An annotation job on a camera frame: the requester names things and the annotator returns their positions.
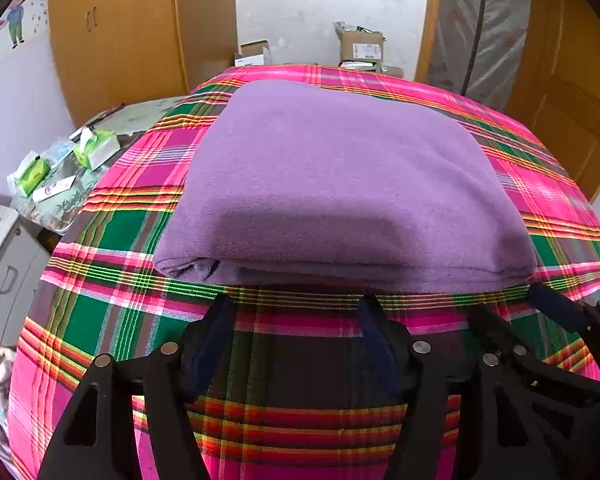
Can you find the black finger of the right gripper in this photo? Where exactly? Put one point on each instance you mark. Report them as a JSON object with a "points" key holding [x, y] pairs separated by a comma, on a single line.
{"points": [[498, 338], [574, 317]]}

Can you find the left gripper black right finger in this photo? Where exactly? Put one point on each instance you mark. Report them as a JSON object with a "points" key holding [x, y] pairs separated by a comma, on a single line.
{"points": [[412, 372]]}

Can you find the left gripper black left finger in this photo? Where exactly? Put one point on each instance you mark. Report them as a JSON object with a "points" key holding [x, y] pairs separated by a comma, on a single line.
{"points": [[94, 438]]}

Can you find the purple fleece garment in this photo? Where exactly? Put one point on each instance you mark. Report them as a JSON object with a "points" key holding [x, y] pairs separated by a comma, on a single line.
{"points": [[295, 184]]}

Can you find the pink plaid bed sheet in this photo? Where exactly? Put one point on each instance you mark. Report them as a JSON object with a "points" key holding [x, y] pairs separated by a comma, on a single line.
{"points": [[293, 397]]}

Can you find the white storage cabinet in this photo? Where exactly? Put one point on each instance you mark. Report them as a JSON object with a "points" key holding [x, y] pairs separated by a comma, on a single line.
{"points": [[22, 262]]}

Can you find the wooden door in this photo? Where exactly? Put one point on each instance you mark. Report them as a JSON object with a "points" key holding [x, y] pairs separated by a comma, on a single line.
{"points": [[556, 93]]}

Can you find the green tissue pack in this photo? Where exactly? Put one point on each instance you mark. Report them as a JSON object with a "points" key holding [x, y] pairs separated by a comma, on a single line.
{"points": [[31, 171], [95, 147]]}

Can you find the grey door curtain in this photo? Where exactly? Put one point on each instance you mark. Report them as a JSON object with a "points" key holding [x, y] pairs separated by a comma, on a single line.
{"points": [[478, 47]]}

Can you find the cardboard box with label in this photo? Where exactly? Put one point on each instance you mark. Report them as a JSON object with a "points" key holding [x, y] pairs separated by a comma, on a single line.
{"points": [[359, 44]]}

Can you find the white open box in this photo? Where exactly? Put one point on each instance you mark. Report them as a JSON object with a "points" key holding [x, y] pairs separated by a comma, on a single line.
{"points": [[254, 53]]}

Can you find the wooden wardrobe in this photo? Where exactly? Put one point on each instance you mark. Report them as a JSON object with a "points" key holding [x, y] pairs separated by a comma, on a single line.
{"points": [[111, 52]]}

